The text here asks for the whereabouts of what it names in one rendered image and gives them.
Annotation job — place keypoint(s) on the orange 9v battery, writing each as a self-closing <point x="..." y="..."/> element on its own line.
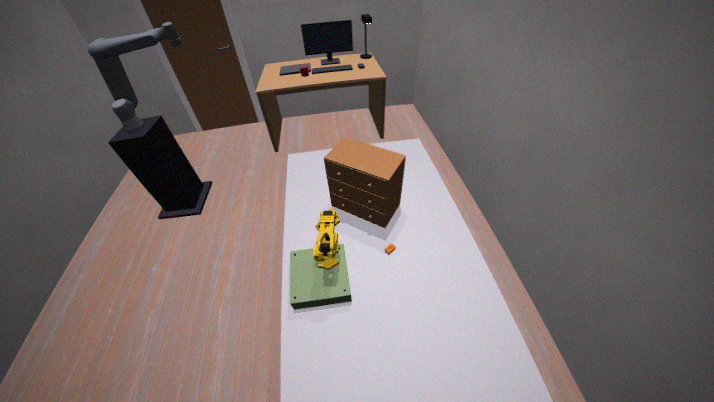
<point x="390" y="248"/>

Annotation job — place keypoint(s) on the dark brown chest of drawers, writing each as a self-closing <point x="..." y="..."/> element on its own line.
<point x="375" y="161"/>

